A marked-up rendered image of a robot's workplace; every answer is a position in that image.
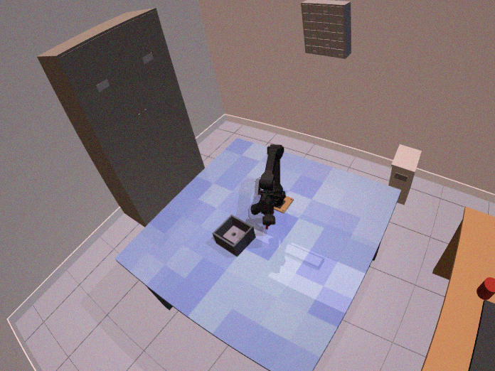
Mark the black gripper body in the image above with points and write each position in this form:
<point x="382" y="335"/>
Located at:
<point x="269" y="218"/>

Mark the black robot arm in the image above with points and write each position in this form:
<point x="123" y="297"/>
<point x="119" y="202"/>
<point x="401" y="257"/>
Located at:
<point x="270" y="182"/>

